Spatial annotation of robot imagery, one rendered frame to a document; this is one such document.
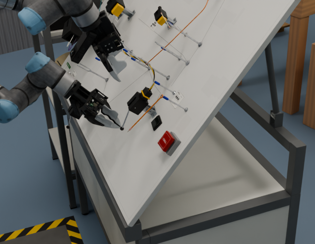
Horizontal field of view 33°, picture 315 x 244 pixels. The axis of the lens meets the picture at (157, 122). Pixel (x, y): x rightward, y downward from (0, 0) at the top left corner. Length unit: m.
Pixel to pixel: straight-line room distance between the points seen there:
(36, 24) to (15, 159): 2.27
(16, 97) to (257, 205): 0.87
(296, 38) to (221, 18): 2.07
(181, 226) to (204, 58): 0.55
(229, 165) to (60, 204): 1.43
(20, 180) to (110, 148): 1.61
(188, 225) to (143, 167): 0.24
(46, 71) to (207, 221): 0.71
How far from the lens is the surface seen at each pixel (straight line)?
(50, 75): 1.70
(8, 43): 5.36
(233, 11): 1.70
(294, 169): 1.84
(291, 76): 3.89
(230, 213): 1.80
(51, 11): 1.46
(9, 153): 3.74
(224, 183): 1.93
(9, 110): 1.65
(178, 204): 1.84
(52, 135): 3.38
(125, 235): 1.68
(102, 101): 1.71
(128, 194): 1.71
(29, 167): 3.55
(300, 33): 3.75
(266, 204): 1.86
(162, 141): 1.61
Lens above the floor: 1.96
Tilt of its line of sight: 30 degrees down
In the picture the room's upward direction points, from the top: 3 degrees counter-clockwise
